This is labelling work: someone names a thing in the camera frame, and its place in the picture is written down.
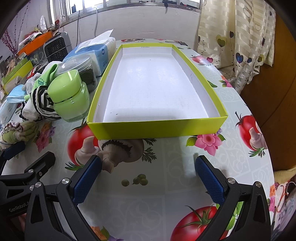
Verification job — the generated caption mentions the purple flower branches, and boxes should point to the purple flower branches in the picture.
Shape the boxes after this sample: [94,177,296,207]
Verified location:
[1,29,18,55]

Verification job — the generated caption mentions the heart patterned curtain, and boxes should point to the heart patterned curtain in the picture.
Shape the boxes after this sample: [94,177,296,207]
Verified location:
[198,1,276,92]

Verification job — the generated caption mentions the grey white sock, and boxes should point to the grey white sock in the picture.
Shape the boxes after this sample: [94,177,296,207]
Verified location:
[22,61,62,94]

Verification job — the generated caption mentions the green floral patterned cloth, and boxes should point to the green floral patterned cloth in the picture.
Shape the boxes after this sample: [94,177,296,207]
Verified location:
[1,120,38,150]

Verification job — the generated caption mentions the black white striped sock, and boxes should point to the black white striped sock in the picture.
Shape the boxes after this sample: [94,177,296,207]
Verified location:
[30,85,61,120]

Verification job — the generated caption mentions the grey space heater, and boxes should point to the grey space heater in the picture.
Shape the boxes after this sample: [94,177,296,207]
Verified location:
[43,32,72,62]

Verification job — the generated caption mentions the yellow-green cardboard box tray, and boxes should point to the yellow-green cardboard box tray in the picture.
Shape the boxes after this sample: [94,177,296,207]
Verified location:
[87,43,228,140]

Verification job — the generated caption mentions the clear lidded plastic jar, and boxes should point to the clear lidded plastic jar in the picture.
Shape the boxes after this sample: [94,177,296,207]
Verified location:
[55,54,98,93]

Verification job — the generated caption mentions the green cream jar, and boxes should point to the green cream jar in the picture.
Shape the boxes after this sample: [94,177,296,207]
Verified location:
[47,69,90,122]

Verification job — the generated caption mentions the green microfiber cloth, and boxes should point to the green microfiber cloth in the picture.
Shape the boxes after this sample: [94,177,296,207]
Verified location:
[24,61,59,101]

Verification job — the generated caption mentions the blue face masks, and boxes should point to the blue face masks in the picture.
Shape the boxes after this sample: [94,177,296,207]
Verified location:
[6,84,27,103]

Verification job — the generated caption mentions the orange lidded storage box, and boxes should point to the orange lidded storage box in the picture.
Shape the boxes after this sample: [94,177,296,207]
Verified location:
[18,31,53,56]

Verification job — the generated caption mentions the green boxes stack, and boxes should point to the green boxes stack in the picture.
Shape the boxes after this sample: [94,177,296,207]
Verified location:
[1,58,33,94]

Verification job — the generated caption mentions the white towel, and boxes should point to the white towel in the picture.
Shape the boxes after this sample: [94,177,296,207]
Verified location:
[19,98,44,123]

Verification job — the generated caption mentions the blue tissue pack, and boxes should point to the blue tissue pack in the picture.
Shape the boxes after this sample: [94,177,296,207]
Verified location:
[63,29,116,76]

